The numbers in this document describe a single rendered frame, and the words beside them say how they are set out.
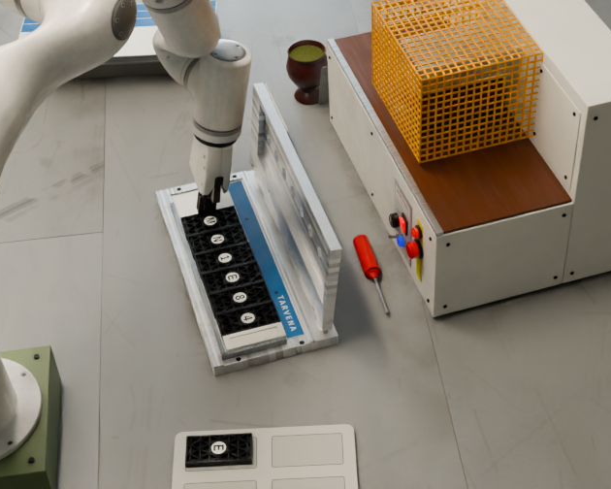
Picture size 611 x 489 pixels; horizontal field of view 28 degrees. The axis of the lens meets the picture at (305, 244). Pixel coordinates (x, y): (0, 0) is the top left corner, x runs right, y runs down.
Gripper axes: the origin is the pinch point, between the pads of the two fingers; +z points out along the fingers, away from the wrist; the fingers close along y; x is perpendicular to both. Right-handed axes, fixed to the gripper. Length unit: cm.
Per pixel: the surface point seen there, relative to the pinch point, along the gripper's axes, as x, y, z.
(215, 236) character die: 0.0, 7.4, 1.5
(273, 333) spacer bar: 3.4, 32.2, 1.0
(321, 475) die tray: 3, 59, 3
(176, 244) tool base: -6.4, 6.2, 3.9
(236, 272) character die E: 1.1, 17.0, 1.3
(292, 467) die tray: 0, 56, 4
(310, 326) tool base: 9.8, 31.8, 0.7
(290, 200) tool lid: 10.5, 12.3, -9.6
